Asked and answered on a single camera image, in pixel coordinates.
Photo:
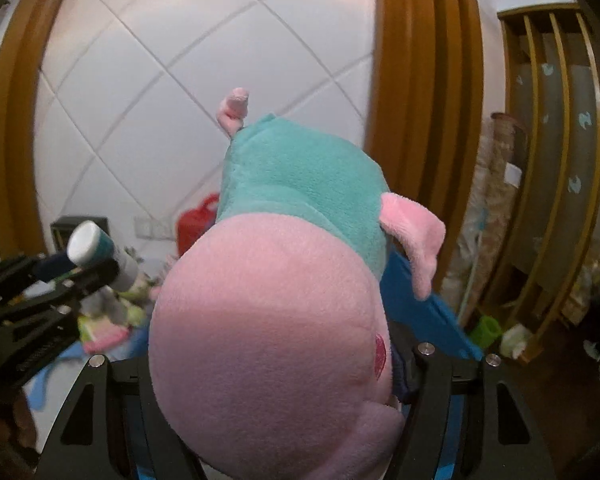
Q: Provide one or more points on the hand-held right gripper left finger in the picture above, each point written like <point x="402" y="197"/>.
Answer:
<point x="122" y="390"/>

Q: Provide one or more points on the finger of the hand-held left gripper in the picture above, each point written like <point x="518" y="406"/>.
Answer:
<point x="55" y="266"/>
<point x="87" y="280"/>

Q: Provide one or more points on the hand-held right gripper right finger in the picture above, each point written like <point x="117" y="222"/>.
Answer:
<point x="432" y="400"/>

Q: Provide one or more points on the white and blue bottle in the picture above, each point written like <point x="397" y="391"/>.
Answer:
<point x="100" y="250"/>

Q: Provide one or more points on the pink and teal pig plush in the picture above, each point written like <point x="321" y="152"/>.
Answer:
<point x="270" y="320"/>

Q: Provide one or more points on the person's left hand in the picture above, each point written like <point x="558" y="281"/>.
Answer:
<point x="15" y="425"/>

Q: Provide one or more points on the grey plush toy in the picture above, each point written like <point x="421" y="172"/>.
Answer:
<point x="115" y="305"/>

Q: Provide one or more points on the yellow-green packet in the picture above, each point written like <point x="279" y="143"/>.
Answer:
<point x="102" y="335"/>

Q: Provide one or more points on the green cup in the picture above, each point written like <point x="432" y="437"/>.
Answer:
<point x="487" y="331"/>

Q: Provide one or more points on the blue plastic crate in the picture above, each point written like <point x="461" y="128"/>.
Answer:
<point x="430" y="310"/>

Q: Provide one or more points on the white crumpled cloth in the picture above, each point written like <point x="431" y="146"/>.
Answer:
<point x="515" y="341"/>

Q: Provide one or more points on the red bag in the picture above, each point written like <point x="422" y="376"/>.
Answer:
<point x="195" y="225"/>

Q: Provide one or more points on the rolled floral mat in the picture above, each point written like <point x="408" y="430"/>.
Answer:
<point x="490" y="220"/>

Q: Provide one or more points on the dark picture frame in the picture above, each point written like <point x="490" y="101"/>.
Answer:
<point x="62" y="232"/>

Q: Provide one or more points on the wall socket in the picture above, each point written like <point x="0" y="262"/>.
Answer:
<point x="152" y="226"/>

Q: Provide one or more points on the wooden frame post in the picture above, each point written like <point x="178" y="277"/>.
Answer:
<point x="425" y="85"/>
<point x="15" y="110"/>

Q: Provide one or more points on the wooden slatted rail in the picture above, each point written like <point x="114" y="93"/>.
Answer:
<point x="555" y="160"/>

